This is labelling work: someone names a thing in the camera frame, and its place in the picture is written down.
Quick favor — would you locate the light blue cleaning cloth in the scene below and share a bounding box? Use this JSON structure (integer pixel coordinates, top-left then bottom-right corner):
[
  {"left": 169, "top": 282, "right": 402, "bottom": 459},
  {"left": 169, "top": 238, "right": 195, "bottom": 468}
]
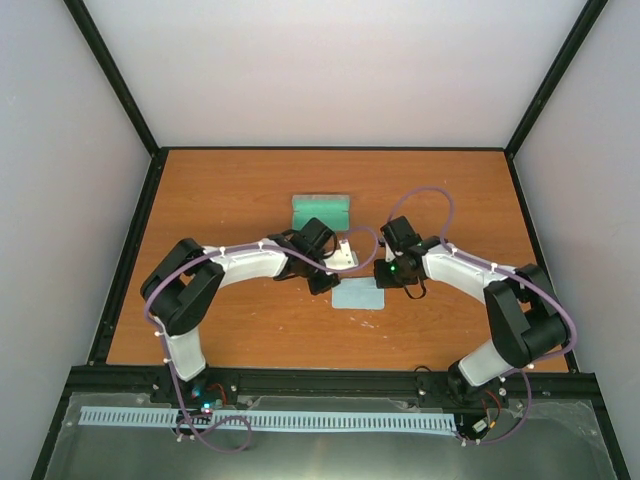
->
[{"left": 331, "top": 277, "right": 385, "bottom": 311}]

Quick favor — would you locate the grey glasses case green lining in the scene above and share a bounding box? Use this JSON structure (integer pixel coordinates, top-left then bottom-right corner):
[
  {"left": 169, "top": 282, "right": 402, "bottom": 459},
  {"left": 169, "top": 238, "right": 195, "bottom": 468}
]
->
[{"left": 292, "top": 194, "right": 351, "bottom": 232}]

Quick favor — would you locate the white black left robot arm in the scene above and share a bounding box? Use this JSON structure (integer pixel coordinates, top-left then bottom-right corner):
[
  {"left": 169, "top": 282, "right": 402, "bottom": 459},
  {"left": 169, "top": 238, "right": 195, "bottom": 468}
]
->
[{"left": 140, "top": 218, "right": 340, "bottom": 403}]

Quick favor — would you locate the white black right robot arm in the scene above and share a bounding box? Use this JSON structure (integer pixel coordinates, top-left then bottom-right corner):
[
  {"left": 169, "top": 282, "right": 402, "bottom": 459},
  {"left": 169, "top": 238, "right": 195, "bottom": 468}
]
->
[{"left": 374, "top": 216, "right": 576, "bottom": 404}]

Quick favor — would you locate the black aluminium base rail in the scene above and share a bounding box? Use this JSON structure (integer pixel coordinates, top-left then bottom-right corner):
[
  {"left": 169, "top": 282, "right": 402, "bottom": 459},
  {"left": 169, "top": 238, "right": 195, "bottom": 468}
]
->
[{"left": 64, "top": 364, "right": 601, "bottom": 408}]

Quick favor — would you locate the light blue slotted cable duct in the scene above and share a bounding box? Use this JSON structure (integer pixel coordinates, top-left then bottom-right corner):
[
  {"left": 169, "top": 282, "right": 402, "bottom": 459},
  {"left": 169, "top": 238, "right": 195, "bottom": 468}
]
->
[{"left": 78, "top": 406, "right": 457, "bottom": 436}]

